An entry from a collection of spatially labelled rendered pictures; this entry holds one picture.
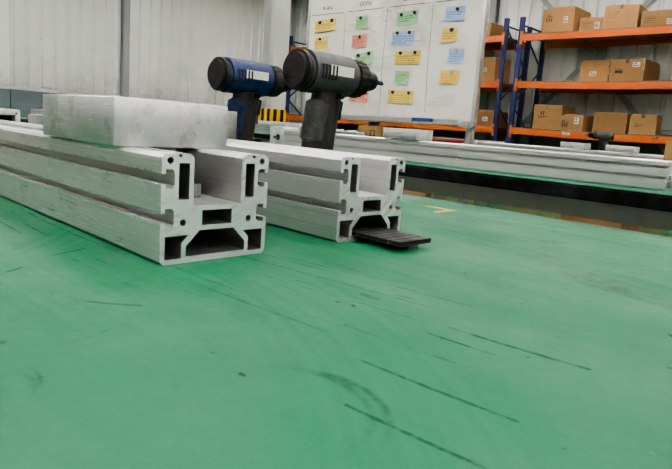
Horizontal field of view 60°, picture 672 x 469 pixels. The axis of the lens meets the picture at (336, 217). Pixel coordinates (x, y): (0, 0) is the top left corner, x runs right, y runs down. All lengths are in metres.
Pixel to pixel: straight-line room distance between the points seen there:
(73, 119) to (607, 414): 0.48
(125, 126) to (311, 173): 0.20
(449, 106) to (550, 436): 3.47
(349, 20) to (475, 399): 4.09
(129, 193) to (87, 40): 12.77
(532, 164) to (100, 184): 1.66
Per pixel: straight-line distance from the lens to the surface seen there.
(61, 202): 0.63
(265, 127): 5.89
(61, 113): 0.61
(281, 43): 9.26
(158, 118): 0.52
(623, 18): 10.48
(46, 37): 12.95
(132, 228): 0.49
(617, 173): 1.95
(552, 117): 10.77
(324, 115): 0.85
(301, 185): 0.60
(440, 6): 3.84
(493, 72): 11.37
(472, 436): 0.24
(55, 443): 0.23
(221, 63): 1.03
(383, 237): 0.57
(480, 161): 2.11
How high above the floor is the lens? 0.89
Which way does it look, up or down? 9 degrees down
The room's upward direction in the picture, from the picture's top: 4 degrees clockwise
